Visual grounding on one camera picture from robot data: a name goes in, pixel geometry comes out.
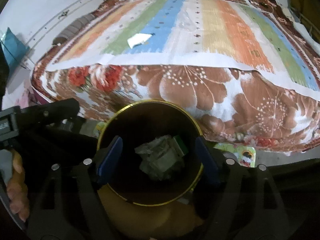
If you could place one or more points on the white paper sheet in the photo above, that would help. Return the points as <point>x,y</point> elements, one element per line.
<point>138,39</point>

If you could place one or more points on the left hand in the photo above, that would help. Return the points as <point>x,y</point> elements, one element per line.
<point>17,189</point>

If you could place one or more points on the clear thin plastic film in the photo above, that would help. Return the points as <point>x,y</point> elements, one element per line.
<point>184,21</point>

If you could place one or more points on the grey rolled bolster pillow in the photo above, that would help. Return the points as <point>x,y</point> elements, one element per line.
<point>72,29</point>

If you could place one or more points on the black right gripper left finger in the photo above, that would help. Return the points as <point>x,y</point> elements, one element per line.
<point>107,158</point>

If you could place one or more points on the green floral floor mat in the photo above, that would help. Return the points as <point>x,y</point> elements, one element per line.
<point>244,155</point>

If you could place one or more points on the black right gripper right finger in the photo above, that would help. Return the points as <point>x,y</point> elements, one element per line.
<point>210,164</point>

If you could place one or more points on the striped colourful bed sheet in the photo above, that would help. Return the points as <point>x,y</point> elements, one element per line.
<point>227,35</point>

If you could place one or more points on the black gold-rimmed trash bin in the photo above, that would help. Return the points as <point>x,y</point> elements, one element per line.
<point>139,177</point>

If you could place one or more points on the white green medicine box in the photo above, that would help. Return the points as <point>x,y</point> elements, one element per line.
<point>166,145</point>

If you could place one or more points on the white headboard panel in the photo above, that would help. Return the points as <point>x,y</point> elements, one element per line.
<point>41,41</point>

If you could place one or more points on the floral brown blanket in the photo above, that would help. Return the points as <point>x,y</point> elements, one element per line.
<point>230,105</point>

